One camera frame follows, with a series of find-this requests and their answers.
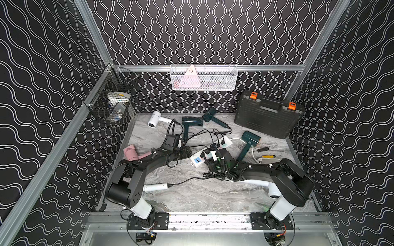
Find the white dryer front right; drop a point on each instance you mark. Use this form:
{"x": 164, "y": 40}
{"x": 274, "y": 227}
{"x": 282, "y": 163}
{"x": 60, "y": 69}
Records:
{"x": 273, "y": 190}

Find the white dryer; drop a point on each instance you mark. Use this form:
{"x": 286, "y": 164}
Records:
{"x": 155, "y": 187}
{"x": 157, "y": 117}
{"x": 273, "y": 190}

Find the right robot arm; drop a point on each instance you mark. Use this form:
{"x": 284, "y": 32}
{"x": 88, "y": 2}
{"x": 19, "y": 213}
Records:
{"x": 294, "y": 185}

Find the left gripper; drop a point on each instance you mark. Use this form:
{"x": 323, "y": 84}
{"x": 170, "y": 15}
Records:
{"x": 168, "y": 150}

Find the white dryer front left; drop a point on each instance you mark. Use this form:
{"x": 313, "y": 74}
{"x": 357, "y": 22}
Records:
{"x": 155, "y": 187}

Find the black plastic tool case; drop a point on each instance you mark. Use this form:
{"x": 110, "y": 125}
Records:
{"x": 266, "y": 115}

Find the white multicolour power strip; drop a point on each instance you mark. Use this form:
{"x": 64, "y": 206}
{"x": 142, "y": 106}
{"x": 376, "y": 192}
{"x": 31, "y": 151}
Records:
{"x": 199, "y": 157}

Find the pink hair dryer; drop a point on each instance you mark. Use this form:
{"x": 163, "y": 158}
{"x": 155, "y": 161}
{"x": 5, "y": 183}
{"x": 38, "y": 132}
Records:
{"x": 131, "y": 154}

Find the green dryer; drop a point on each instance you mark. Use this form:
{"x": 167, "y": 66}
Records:
{"x": 251, "y": 140}
{"x": 188, "y": 121}
{"x": 209, "y": 115}

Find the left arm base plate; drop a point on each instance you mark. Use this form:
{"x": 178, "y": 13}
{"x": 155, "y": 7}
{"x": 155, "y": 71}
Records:
{"x": 155, "y": 221}

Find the white wire wall basket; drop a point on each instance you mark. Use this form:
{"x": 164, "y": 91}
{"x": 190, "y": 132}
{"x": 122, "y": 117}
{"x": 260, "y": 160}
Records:
{"x": 213, "y": 77}

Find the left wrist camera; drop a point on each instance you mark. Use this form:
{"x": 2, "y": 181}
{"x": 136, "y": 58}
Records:
{"x": 179, "y": 144}

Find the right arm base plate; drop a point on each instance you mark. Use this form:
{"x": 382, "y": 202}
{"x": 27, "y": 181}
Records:
{"x": 265, "y": 221}

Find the black handled screwdriver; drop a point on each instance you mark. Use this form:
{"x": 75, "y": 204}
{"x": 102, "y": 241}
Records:
{"x": 262, "y": 149}

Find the black wire mesh basket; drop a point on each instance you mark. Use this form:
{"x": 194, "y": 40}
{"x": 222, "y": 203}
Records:
{"x": 112, "y": 104}

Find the pink triangular item in basket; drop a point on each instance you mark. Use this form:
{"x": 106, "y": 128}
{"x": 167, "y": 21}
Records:
{"x": 190, "y": 80}

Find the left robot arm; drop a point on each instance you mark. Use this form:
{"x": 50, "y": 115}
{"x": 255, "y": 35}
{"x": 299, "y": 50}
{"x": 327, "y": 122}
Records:
{"x": 126, "y": 184}

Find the white dryer at back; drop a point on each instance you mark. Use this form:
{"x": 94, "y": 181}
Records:
{"x": 157, "y": 117}

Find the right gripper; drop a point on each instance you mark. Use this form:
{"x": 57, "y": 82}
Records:
{"x": 210, "y": 163}

